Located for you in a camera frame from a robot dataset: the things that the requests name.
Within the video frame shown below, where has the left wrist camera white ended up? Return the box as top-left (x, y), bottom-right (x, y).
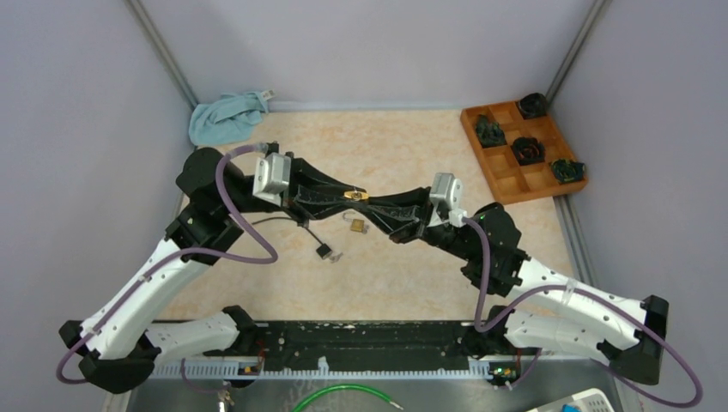
top-left (252, 153), bottom-right (292, 206)

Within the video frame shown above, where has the green cable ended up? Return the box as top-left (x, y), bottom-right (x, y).
top-left (291, 384), bottom-right (405, 412)

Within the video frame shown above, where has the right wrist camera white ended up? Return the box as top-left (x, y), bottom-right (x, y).
top-left (428, 173), bottom-right (467, 227)

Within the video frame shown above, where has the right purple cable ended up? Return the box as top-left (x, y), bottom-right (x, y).
top-left (461, 215), bottom-right (705, 409)

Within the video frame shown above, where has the dark rosette centre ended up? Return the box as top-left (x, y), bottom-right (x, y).
top-left (511, 136), bottom-right (545, 167)

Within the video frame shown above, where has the dark rosette top corner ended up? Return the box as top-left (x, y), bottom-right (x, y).
top-left (516, 93), bottom-right (549, 120)

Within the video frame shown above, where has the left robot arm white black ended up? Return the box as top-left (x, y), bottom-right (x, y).
top-left (59, 142), bottom-right (352, 394)

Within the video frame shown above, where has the dark rosette upper left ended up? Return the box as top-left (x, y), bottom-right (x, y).
top-left (475, 115), bottom-right (507, 148)

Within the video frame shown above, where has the light blue cloth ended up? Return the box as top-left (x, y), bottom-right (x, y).
top-left (188, 89), bottom-right (276, 146)

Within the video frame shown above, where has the purple cable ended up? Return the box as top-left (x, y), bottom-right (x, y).
top-left (461, 215), bottom-right (705, 409)
top-left (55, 144), bottom-right (280, 385)

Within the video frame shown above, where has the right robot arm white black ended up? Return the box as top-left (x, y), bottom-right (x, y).
top-left (361, 181), bottom-right (669, 385)

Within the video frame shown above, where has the white basket corner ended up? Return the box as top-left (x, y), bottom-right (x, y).
top-left (528, 388), bottom-right (615, 412)

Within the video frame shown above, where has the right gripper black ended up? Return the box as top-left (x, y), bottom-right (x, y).
top-left (358, 184), bottom-right (478, 261)

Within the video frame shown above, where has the brass padlock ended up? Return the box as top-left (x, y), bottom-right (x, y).
top-left (342, 211), bottom-right (369, 234)
top-left (343, 190), bottom-right (369, 202)

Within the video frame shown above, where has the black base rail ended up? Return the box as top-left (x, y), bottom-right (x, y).
top-left (204, 319), bottom-right (538, 377)

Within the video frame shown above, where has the dark rosette right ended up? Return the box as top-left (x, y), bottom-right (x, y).
top-left (549, 159), bottom-right (585, 185)

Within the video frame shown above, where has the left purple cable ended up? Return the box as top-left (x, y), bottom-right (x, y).
top-left (55, 144), bottom-right (280, 385)

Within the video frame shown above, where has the black cable lock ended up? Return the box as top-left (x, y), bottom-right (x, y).
top-left (251, 216), bottom-right (343, 264)

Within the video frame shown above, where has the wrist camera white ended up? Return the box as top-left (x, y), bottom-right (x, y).
top-left (252, 153), bottom-right (292, 206)
top-left (428, 173), bottom-right (467, 227)

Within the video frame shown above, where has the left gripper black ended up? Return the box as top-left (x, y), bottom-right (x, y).
top-left (218, 148), bottom-right (365, 226)

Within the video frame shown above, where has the wooden compartment tray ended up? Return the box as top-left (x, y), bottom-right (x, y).
top-left (460, 100), bottom-right (589, 204)

